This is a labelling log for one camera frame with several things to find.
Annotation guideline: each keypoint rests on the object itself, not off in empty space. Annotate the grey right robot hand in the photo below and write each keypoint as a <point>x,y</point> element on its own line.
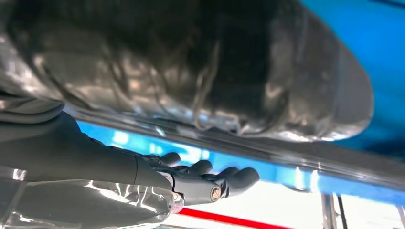
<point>158,63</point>

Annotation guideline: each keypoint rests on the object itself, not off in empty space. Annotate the blue steel shelf rack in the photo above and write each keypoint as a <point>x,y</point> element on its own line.
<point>379,47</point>

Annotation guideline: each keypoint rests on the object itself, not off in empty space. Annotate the white car with red stripe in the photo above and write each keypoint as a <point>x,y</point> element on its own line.
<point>284,202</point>

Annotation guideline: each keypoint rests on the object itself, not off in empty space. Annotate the black barrier belt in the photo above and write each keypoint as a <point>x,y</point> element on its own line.
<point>342,215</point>

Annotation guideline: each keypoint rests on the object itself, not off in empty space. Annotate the silver stanchion post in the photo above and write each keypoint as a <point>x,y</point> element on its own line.
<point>329,211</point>

